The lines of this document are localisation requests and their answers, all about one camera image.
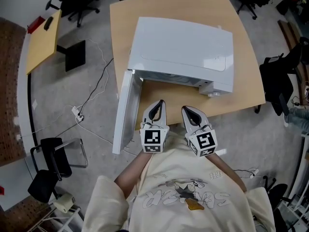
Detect person's left forearm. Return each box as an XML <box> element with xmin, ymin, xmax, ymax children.
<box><xmin>114</xmin><ymin>151</ymin><xmax>154</xmax><ymax>200</ymax></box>

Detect white metal rack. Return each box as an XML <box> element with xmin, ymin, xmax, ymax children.
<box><xmin>26</xmin><ymin>205</ymin><xmax>82</xmax><ymax>232</ymax></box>

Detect cream printed t-shirt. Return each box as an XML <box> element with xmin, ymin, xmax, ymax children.
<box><xmin>82</xmin><ymin>147</ymin><xmax>276</xmax><ymax>232</ymax></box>

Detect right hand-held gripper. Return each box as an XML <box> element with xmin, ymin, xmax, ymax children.
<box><xmin>181</xmin><ymin>105</ymin><xmax>218</xmax><ymax>158</ymax></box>

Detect cream trousers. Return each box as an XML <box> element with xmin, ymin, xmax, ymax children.
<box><xmin>164</xmin><ymin>126</ymin><xmax>191</xmax><ymax>152</ymax></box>

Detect black cable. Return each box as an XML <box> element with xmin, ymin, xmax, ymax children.
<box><xmin>78</xmin><ymin>58</ymin><xmax>114</xmax><ymax>113</ymax></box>

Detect white metal shelf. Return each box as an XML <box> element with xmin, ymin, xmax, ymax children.
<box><xmin>281</xmin><ymin>133</ymin><xmax>309</xmax><ymax>232</ymax></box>

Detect small wooden table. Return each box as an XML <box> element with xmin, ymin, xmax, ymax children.
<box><xmin>26</xmin><ymin>9</ymin><xmax>86</xmax><ymax>75</ymax></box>

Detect white cable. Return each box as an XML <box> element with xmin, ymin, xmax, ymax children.
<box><xmin>75</xmin><ymin>118</ymin><xmax>138</xmax><ymax>157</ymax></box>

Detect white microwave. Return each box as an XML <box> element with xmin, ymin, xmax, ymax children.
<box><xmin>112</xmin><ymin>16</ymin><xmax>234</xmax><ymax>155</ymax></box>

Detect black cantilever chair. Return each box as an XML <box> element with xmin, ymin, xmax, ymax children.
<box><xmin>27</xmin><ymin>137</ymin><xmax>88</xmax><ymax>203</ymax></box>

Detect person's right forearm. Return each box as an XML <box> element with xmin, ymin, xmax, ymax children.
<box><xmin>209</xmin><ymin>153</ymin><xmax>248</xmax><ymax>193</ymax></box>

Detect beige box device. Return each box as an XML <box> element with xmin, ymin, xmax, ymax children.
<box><xmin>53</xmin><ymin>192</ymin><xmax>74</xmax><ymax>214</ymax></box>

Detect black handheld device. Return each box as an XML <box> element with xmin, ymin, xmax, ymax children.
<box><xmin>44</xmin><ymin>16</ymin><xmax>54</xmax><ymax>31</ymax></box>

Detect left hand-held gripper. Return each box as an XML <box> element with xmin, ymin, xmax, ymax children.
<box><xmin>139</xmin><ymin>100</ymin><xmax>170</xmax><ymax>154</ymax></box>

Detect red box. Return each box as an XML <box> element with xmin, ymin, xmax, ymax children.
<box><xmin>27</xmin><ymin>15</ymin><xmax>46</xmax><ymax>34</ymax></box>

